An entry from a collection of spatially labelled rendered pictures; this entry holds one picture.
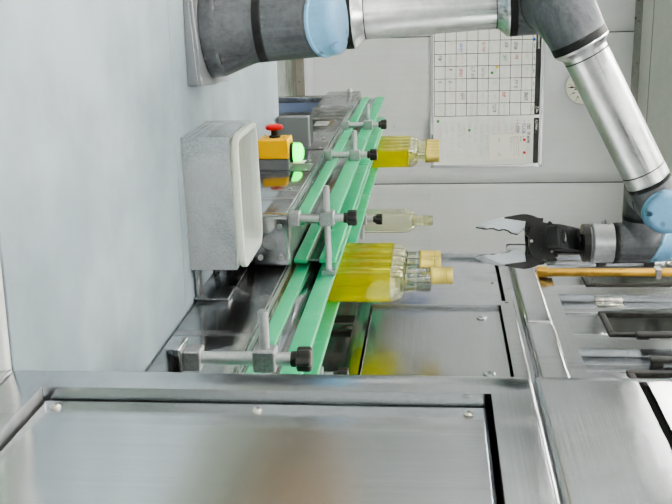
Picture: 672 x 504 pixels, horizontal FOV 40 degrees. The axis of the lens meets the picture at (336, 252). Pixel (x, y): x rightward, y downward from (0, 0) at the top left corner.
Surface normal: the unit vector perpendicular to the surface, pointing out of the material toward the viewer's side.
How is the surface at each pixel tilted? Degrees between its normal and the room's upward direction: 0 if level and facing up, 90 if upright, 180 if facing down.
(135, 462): 90
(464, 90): 90
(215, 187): 90
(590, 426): 90
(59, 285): 0
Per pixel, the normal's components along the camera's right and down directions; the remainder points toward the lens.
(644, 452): -0.04, -0.96
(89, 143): 0.99, 0.00
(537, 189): -0.11, 0.29
